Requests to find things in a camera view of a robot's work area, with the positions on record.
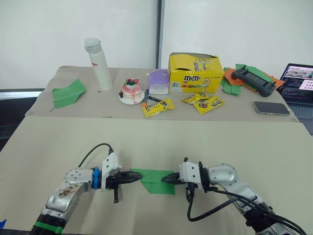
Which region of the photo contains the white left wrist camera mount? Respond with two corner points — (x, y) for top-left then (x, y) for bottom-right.
(101, 151), (122, 190)

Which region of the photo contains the beige table cloth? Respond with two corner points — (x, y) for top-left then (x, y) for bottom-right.
(25, 65), (299, 123)
(0, 116), (313, 232)

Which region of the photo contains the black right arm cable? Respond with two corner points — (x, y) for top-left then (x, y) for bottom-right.
(209, 187), (308, 235)
(186, 195), (236, 222)

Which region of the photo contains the green tape band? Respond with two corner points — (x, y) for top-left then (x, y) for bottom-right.
(33, 221), (64, 235)

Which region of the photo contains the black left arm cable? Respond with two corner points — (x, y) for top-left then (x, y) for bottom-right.
(78, 143), (115, 170)

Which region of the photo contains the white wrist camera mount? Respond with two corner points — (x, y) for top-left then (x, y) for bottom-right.
(101, 151), (122, 190)
(179, 160), (205, 193)

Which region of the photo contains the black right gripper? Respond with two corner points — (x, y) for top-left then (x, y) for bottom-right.
(161, 172), (198, 203)

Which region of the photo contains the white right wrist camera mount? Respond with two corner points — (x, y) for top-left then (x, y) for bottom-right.
(179, 160), (205, 193)

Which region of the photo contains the green paper sheet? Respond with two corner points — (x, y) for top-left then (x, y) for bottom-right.
(129, 166), (177, 196)

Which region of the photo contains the tall white bottle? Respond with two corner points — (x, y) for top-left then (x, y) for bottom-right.
(84, 37), (113, 92)

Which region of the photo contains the purple and white carton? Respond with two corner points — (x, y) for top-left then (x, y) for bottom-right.
(147, 69), (171, 95)

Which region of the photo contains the grey smartphone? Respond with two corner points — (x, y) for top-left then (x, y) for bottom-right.
(253, 101), (291, 116)

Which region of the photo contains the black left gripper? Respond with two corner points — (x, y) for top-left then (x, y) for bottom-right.
(105, 171), (143, 203)

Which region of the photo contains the yellow M&M's cardboard box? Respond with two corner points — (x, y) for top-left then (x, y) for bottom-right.
(168, 52), (224, 94)

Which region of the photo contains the black handheld controller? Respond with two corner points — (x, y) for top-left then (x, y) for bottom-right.
(231, 68), (278, 97)

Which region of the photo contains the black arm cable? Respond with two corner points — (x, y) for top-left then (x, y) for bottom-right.
(78, 143), (115, 170)
(209, 187), (308, 235)
(186, 195), (236, 222)

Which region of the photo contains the toy cake on white plate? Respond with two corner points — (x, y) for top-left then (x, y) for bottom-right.
(118, 77), (145, 105)

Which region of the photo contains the yellow M&M's packet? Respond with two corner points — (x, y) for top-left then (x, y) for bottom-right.
(181, 92), (211, 105)
(141, 98), (176, 118)
(193, 96), (225, 115)

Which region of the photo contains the finished green paper airplane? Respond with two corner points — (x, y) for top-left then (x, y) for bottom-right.
(51, 78), (88, 110)

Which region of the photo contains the open laptop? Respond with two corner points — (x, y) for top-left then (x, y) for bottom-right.
(276, 63), (313, 137)

